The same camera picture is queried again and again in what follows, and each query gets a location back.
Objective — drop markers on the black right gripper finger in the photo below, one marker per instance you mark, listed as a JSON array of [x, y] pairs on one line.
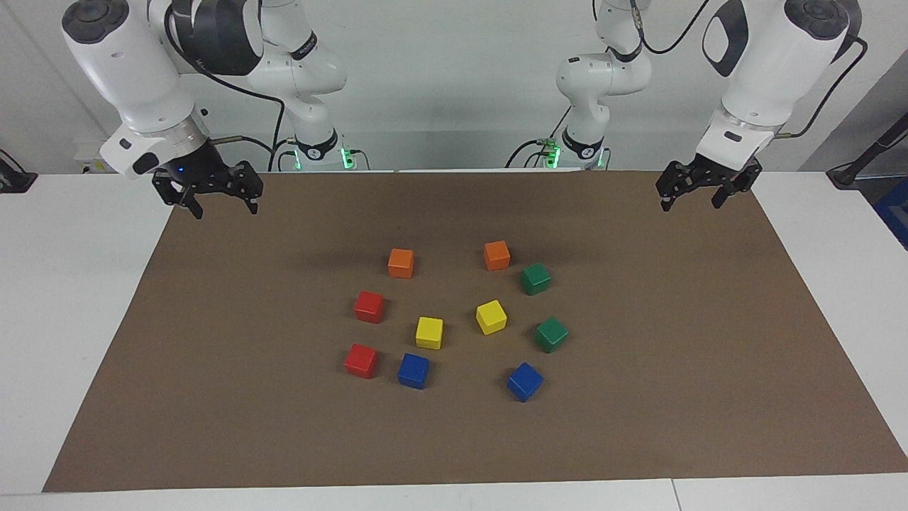
[[193, 202], [252, 203]]

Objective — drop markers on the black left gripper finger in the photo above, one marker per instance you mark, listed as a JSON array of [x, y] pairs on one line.
[[666, 201], [721, 196]]

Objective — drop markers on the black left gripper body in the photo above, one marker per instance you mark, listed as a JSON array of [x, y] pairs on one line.
[[702, 174]]

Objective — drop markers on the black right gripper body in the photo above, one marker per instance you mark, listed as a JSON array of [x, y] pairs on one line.
[[206, 174]]

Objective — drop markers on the green wooden cube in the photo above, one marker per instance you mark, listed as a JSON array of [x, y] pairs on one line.
[[551, 334], [535, 279]]

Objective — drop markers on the red wooden cube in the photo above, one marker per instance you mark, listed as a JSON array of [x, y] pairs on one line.
[[369, 306], [360, 360]]

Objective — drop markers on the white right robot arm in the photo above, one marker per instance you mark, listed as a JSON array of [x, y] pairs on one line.
[[120, 64]]

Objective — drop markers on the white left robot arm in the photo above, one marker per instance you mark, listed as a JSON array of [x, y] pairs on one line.
[[766, 64]]

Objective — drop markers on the black stand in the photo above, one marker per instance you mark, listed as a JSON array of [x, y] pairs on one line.
[[844, 174]]

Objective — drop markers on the brown table mat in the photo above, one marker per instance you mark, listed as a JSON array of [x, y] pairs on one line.
[[213, 355]]

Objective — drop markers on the orange wooden cube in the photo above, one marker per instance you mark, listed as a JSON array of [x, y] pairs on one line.
[[496, 255], [401, 262]]

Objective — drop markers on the blue object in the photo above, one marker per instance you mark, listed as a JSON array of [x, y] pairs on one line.
[[895, 213]]

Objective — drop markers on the black device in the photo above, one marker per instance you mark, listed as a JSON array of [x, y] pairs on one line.
[[14, 181]]

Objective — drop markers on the yellow wooden cube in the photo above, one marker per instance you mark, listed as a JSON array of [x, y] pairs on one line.
[[491, 316], [429, 332]]

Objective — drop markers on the blue wooden cube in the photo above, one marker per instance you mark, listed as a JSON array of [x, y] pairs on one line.
[[525, 381], [413, 370]]

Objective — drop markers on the white wall socket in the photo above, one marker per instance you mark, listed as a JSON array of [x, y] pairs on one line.
[[89, 162]]

